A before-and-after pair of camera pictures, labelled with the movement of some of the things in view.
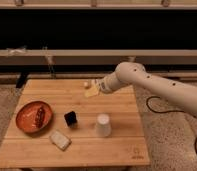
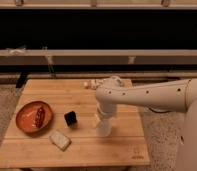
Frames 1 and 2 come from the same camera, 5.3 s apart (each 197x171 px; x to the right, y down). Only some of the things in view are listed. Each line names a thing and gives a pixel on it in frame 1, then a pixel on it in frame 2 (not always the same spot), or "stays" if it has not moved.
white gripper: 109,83 → 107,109
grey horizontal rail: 97,57 stays
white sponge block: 60,140 stays
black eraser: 71,118 stays
